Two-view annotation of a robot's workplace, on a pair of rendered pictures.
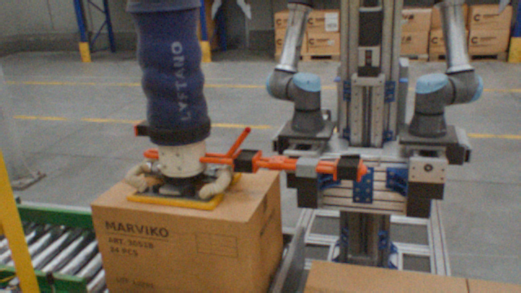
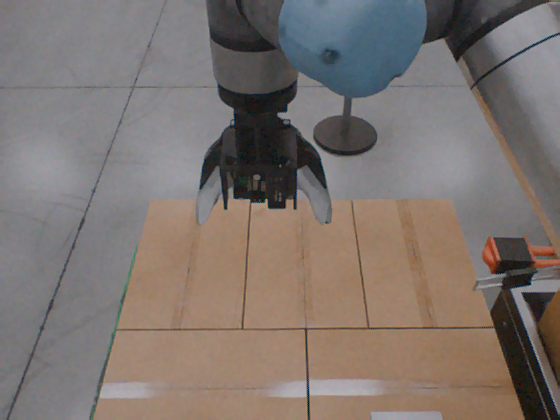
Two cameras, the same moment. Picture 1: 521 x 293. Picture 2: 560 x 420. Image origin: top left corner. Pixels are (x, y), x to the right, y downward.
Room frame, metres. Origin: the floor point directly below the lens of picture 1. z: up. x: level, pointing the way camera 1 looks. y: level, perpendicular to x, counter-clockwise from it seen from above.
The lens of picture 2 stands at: (1.95, -0.97, 1.96)
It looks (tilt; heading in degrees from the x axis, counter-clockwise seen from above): 45 degrees down; 163
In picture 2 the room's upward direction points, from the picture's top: straight up
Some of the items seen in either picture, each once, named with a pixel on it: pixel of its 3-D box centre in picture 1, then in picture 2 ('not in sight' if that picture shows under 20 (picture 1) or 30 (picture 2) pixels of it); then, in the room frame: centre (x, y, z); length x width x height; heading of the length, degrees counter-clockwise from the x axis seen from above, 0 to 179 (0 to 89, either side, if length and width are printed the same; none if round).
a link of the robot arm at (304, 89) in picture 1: (305, 89); not in sight; (1.94, -0.21, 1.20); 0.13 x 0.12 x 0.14; 43
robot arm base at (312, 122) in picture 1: (308, 116); not in sight; (1.94, -0.21, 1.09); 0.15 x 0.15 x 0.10
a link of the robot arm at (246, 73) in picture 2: not in sight; (259, 56); (1.56, -0.87, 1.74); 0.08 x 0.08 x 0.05
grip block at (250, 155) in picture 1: (247, 160); not in sight; (1.50, 0.05, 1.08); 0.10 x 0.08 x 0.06; 161
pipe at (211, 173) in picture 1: (185, 172); not in sight; (1.58, 0.29, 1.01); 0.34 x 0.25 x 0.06; 71
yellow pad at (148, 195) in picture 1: (173, 193); not in sight; (1.49, 0.32, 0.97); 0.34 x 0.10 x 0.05; 71
